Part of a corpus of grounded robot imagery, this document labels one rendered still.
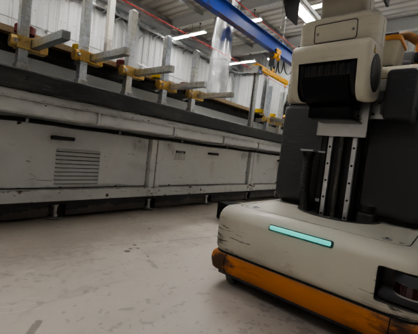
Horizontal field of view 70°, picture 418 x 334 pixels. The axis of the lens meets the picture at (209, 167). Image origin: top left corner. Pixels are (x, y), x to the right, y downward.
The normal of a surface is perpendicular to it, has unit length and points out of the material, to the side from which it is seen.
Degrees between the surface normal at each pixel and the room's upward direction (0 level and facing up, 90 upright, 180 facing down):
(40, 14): 90
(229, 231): 90
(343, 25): 99
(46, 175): 90
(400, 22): 90
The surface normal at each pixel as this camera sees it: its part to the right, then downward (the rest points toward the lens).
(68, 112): 0.76, 0.12
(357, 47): -0.66, 0.11
